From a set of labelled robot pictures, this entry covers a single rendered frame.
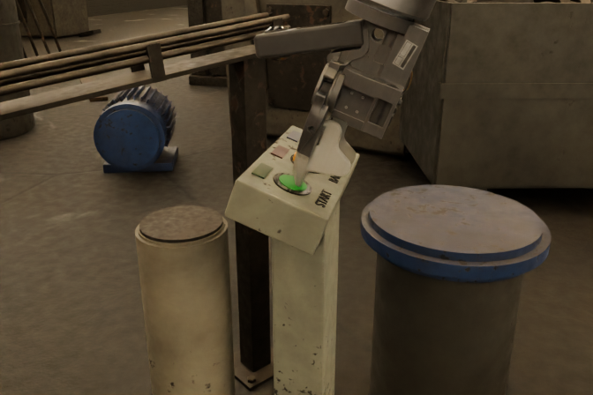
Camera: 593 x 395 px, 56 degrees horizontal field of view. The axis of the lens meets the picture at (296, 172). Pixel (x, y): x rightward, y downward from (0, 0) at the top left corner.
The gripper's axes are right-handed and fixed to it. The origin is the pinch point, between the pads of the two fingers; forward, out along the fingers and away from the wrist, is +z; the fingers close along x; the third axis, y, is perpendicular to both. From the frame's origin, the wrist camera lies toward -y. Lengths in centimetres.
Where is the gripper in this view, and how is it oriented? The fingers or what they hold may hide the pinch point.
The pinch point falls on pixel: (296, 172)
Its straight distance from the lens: 63.4
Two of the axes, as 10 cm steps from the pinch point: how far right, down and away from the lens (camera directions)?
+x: 2.5, -3.3, 9.1
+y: 9.1, 4.0, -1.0
